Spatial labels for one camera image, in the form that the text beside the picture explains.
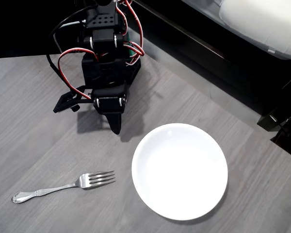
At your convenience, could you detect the black furniture leg block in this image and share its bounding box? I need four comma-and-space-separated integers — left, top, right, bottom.
257, 109, 286, 133

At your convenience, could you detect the red white base servo cable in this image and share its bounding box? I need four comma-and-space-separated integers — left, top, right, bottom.
116, 0, 146, 67

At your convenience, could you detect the metal fork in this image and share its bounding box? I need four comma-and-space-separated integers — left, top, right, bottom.
11, 170, 116, 204

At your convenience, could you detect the white cushion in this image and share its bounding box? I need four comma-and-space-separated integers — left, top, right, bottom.
218, 0, 291, 61

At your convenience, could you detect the dark wooden furniture frame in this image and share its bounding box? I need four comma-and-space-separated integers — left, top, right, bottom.
133, 0, 291, 117

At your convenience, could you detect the black camera cable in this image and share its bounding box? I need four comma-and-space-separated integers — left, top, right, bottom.
46, 6, 95, 76

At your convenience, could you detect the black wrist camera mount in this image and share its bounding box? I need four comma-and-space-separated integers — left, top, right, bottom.
52, 85, 94, 114

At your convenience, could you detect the green circuit board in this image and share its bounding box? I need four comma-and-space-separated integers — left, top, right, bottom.
125, 31, 136, 61

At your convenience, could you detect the white upholstered seat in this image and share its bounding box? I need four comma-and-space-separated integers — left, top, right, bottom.
180, 0, 291, 63

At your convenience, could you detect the white round plate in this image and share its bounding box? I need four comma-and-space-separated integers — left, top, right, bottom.
131, 123, 228, 221

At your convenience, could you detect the red white forearm servo cable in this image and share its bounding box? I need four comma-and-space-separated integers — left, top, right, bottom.
57, 47, 99, 100

